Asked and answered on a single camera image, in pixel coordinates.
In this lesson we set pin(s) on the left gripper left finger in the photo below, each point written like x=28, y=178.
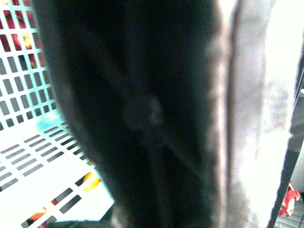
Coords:
x=133, y=79

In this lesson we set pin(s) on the light teal plastic basket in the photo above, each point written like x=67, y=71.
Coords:
x=45, y=176

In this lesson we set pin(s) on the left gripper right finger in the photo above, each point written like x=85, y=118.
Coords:
x=263, y=42

